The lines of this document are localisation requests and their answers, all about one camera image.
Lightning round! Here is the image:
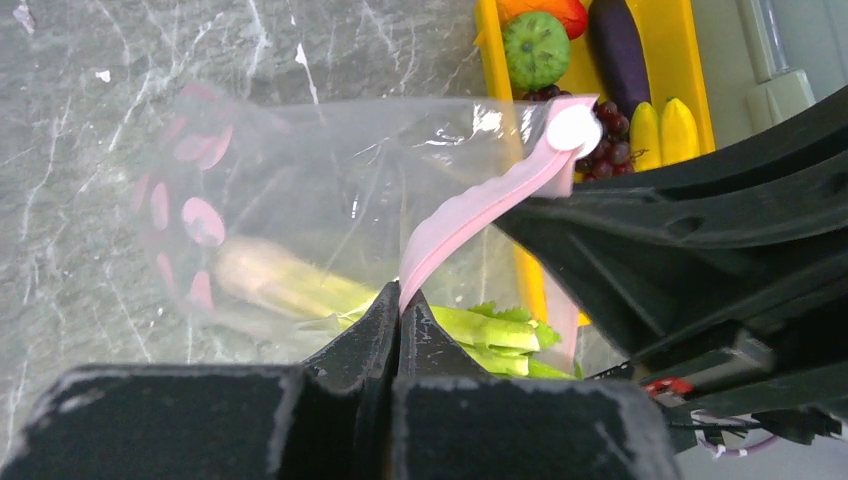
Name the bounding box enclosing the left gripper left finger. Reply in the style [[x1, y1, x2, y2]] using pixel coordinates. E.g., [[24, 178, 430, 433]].
[[1, 282, 400, 479]]

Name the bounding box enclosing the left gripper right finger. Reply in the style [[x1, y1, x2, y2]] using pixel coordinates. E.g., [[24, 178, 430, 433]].
[[392, 294, 681, 479]]

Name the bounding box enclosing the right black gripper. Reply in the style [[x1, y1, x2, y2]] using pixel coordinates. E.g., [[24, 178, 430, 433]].
[[496, 90, 847, 445]]

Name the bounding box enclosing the celery stalk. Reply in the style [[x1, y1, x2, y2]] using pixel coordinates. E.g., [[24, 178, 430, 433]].
[[211, 237, 584, 382]]

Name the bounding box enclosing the yellow plastic tray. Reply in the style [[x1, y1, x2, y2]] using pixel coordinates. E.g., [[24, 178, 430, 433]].
[[474, 0, 716, 322]]

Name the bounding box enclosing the clear zip top bag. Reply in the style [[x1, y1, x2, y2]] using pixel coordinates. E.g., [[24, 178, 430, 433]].
[[132, 85, 600, 379]]

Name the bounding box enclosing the dark red grape bunch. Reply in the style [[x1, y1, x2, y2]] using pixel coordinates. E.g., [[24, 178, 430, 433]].
[[521, 84, 635, 184]]

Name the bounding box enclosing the yellow banana bunch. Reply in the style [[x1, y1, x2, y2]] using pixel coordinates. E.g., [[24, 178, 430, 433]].
[[629, 97, 702, 172]]

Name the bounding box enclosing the purple eggplant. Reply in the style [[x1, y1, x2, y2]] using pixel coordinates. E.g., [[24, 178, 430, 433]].
[[587, 0, 651, 118]]

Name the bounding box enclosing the green custard apple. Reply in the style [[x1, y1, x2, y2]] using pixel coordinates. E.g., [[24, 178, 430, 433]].
[[502, 11, 571, 91]]

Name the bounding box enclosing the orange red fruit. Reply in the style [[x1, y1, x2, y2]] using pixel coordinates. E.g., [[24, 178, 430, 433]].
[[496, 0, 589, 40]]

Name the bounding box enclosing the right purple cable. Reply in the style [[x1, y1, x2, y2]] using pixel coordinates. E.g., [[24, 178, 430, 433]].
[[688, 410, 783, 460]]

